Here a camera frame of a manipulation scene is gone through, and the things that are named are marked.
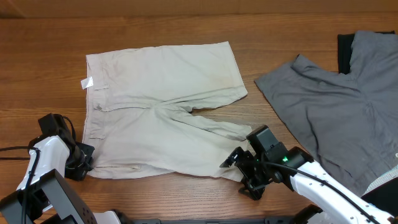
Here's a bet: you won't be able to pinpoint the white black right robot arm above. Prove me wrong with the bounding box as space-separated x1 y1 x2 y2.
220 142 397 223

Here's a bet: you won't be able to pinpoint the grey shirt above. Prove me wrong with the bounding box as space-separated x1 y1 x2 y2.
256 30 397 195

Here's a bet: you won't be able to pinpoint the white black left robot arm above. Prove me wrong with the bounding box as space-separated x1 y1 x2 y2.
1 113 122 224

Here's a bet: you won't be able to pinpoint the black garment under shirt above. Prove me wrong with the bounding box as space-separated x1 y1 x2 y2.
337 30 397 79

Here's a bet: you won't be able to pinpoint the white label tag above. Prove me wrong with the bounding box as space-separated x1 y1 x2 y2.
81 77 93 90

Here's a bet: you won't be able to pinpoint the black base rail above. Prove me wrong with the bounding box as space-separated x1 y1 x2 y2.
127 216 293 224

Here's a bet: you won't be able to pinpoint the beige cotton shorts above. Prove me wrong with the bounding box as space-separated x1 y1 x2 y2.
83 42 252 182

